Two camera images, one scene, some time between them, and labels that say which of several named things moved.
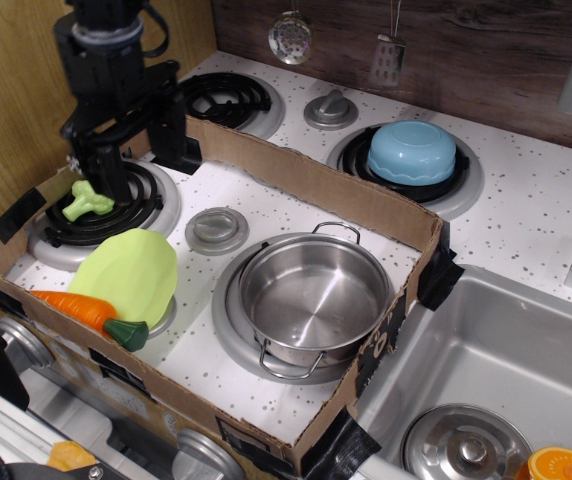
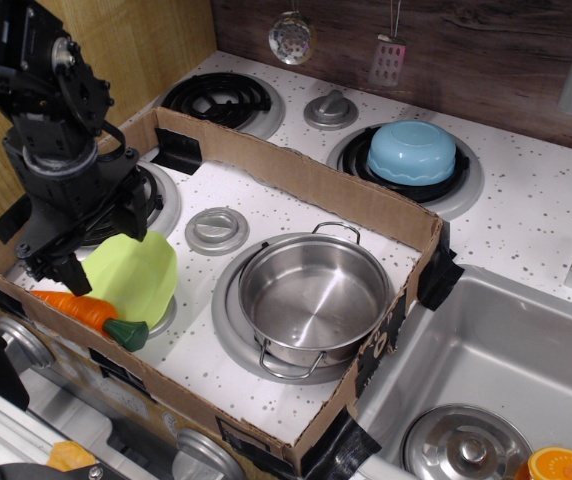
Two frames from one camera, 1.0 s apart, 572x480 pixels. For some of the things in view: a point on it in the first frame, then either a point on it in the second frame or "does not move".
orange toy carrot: [130, 335] does not move
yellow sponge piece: [67, 455] does not move
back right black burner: [353, 158] does not move
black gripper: [109, 85] -> [71, 185]
